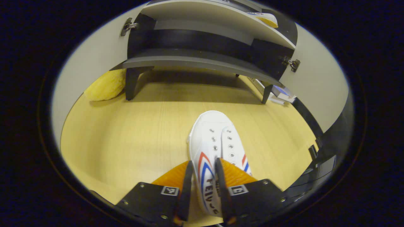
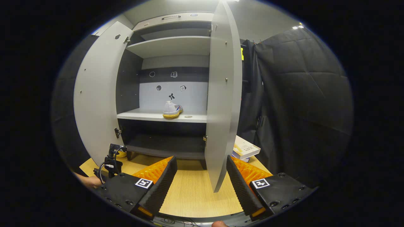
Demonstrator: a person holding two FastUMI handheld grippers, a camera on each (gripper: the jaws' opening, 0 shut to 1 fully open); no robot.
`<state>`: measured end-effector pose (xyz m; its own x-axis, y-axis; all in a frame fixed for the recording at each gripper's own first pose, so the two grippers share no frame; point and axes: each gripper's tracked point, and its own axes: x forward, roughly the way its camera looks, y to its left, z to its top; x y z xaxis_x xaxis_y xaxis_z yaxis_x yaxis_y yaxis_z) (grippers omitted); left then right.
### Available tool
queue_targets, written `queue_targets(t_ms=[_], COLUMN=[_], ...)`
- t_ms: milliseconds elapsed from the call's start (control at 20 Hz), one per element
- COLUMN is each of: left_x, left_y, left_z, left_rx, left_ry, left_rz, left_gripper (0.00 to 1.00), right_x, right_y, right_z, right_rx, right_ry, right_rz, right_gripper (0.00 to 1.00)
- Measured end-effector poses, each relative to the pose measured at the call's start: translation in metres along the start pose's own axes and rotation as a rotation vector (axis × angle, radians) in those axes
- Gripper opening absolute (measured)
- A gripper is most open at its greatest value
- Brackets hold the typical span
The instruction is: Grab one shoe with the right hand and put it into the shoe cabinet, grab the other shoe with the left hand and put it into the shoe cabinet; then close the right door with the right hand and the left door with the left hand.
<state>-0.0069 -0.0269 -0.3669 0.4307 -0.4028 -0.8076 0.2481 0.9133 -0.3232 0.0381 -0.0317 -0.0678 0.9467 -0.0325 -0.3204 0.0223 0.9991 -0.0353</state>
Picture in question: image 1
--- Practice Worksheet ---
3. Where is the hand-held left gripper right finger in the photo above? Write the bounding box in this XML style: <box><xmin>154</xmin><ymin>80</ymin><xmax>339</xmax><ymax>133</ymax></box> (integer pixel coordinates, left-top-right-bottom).
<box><xmin>215</xmin><ymin>158</ymin><xmax>286</xmax><ymax>225</ymax></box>

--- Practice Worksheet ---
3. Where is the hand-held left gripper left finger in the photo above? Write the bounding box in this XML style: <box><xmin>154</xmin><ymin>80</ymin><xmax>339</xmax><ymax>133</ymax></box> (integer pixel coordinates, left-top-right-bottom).
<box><xmin>115</xmin><ymin>160</ymin><xmax>193</xmax><ymax>223</ymax></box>

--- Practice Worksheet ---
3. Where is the white striped canvas shoe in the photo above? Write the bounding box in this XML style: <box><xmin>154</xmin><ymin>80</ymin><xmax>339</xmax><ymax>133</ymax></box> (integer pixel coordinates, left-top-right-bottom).
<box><xmin>187</xmin><ymin>110</ymin><xmax>253</xmax><ymax>218</ymax></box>
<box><xmin>246</xmin><ymin>12</ymin><xmax>279</xmax><ymax>28</ymax></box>

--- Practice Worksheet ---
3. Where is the grey shoe cabinet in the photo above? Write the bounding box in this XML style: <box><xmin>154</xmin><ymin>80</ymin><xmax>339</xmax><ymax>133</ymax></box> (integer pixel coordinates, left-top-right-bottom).
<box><xmin>110</xmin><ymin>0</ymin><xmax>299</xmax><ymax>104</ymax></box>

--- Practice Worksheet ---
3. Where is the grey shoe cabinet door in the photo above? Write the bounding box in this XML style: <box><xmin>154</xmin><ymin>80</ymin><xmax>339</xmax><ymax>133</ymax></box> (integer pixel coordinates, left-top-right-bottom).
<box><xmin>279</xmin><ymin>24</ymin><xmax>350</xmax><ymax>133</ymax></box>
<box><xmin>51</xmin><ymin>3</ymin><xmax>149</xmax><ymax>152</ymax></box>

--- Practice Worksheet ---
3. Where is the small stack of books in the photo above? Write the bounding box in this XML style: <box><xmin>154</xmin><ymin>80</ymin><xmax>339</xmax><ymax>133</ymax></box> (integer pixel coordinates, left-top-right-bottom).
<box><xmin>249</xmin><ymin>77</ymin><xmax>297</xmax><ymax>106</ymax></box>

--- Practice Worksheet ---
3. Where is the black backdrop cloth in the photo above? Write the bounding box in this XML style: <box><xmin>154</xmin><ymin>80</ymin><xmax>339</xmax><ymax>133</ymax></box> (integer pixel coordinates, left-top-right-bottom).
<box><xmin>294</xmin><ymin>90</ymin><xmax>355</xmax><ymax>202</ymax></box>

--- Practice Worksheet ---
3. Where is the yellow plush toy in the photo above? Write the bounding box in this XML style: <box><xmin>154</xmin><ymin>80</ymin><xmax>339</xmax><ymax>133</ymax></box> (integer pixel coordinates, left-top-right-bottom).
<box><xmin>84</xmin><ymin>69</ymin><xmax>127</xmax><ymax>102</ymax></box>

